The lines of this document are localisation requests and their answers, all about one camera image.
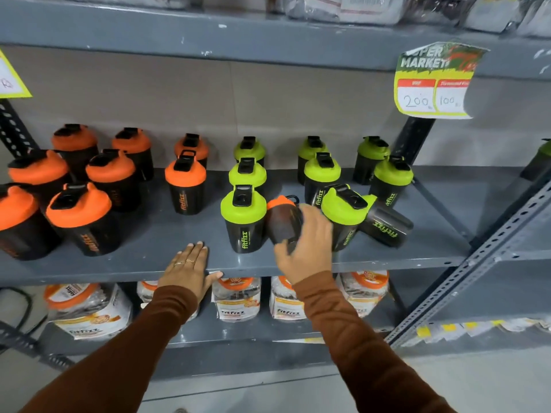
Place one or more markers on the green-capped black shaker bottle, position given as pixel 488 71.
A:
pixel 538 163

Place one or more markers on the cluster of green-lid shakers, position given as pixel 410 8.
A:
pixel 244 212

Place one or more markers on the green and yellow price tag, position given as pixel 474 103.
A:
pixel 434 81

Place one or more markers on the person's left thumb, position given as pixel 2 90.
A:
pixel 213 279

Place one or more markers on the yellow-edged white price tag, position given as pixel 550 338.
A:
pixel 9 81

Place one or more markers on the person's left forearm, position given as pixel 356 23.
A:
pixel 129 352

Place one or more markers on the cluster of orange-lid shakers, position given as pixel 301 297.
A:
pixel 81 212

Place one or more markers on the person's left middle finger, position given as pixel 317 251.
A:
pixel 191 253

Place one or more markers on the grey metal shelf rack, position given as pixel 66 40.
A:
pixel 150 247

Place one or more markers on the person's left little finger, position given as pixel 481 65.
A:
pixel 170 266

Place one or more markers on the clear plastic packet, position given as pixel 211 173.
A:
pixel 348 8
pixel 538 17
pixel 495 12

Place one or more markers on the grey slotted-angle shelf rack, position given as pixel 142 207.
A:
pixel 495 253

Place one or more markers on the person's right forearm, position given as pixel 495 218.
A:
pixel 366 352

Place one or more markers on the clear jar with orange lid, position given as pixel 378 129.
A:
pixel 236 298
pixel 88 311
pixel 363 292
pixel 285 301
pixel 146 291

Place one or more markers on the person's right thumb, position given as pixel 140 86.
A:
pixel 283 252

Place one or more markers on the person's left hand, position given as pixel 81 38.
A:
pixel 185 277

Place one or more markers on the person's right hand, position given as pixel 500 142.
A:
pixel 310 249

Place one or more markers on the row of yellow shelf labels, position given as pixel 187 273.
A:
pixel 469 329

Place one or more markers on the orange-capped black shaker bottle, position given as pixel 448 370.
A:
pixel 282 222

